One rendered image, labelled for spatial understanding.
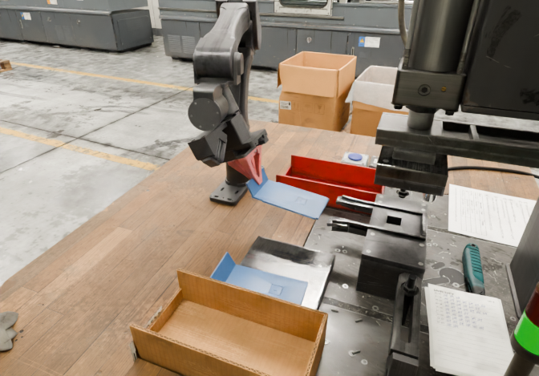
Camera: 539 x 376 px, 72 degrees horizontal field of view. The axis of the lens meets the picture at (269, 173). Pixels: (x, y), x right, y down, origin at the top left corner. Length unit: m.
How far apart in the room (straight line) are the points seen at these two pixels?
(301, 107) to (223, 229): 2.31
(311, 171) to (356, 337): 0.49
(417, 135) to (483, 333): 0.29
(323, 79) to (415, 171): 2.38
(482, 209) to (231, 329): 0.65
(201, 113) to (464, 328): 0.51
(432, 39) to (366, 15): 4.62
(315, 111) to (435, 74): 2.49
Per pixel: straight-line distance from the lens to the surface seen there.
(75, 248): 0.87
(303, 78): 2.98
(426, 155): 0.60
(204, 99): 0.63
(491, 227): 0.96
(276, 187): 0.77
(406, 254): 0.67
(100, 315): 0.71
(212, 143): 0.65
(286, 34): 5.52
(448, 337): 0.62
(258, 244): 0.75
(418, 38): 0.57
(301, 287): 0.67
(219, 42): 0.72
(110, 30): 7.41
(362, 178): 0.98
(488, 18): 0.54
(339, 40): 5.28
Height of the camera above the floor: 1.40
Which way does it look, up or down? 29 degrees down
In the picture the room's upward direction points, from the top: straight up
